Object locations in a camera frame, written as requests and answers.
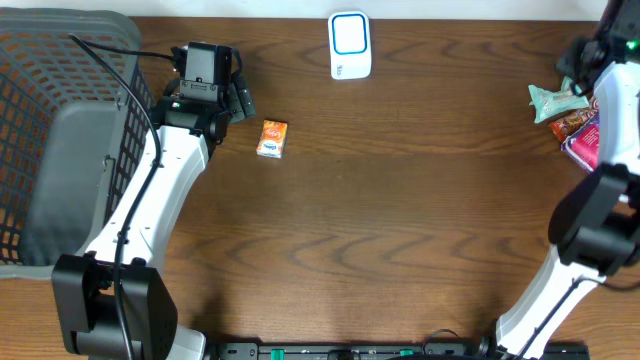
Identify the purple red snack bag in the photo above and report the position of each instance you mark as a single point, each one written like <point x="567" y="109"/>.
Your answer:
<point x="583" y="145"/>

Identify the brown orange candy bar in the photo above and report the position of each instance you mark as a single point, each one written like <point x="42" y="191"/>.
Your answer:
<point x="571" y="123"/>

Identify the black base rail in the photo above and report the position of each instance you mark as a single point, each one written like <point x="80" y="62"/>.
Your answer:
<point x="433" y="350"/>

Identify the small orange snack packet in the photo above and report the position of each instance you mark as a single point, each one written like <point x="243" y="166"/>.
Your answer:
<point x="272" y="140"/>

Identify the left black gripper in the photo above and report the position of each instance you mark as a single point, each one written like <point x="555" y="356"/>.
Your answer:
<point x="240" y="98"/>

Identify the teal snack packet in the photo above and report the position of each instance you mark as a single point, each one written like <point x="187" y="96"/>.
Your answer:
<point x="548" y="104"/>

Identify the white barcode scanner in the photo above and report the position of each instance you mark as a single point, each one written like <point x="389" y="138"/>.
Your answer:
<point x="350" y="45"/>

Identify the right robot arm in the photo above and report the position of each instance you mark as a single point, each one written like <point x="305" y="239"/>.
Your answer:
<point x="589" y="240"/>

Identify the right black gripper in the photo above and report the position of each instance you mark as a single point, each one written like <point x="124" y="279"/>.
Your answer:
<point x="567" y="64"/>

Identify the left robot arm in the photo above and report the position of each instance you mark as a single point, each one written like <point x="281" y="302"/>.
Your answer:
<point x="111" y="301"/>

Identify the grey plastic mesh basket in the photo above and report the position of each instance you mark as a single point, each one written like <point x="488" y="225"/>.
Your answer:
<point x="72" y="130"/>

